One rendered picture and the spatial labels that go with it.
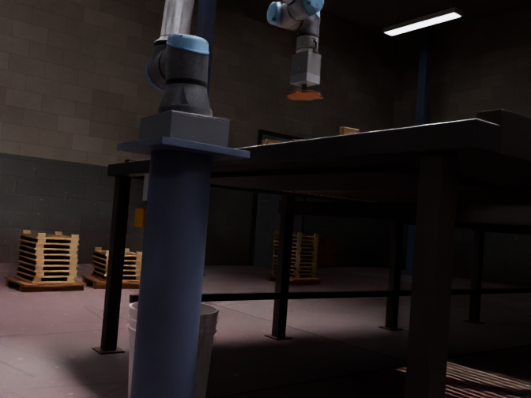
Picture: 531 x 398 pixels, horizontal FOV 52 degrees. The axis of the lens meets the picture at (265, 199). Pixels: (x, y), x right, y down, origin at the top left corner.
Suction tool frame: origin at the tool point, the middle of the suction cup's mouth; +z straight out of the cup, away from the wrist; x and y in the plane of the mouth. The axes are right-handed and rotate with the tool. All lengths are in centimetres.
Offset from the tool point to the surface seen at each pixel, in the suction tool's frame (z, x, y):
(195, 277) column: 60, 47, -14
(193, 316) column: 70, 47, -14
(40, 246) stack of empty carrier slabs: 76, -14, 308
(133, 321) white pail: 79, 45, 24
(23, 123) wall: -50, -52, 532
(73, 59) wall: -139, -103, 531
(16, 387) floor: 112, 63, 76
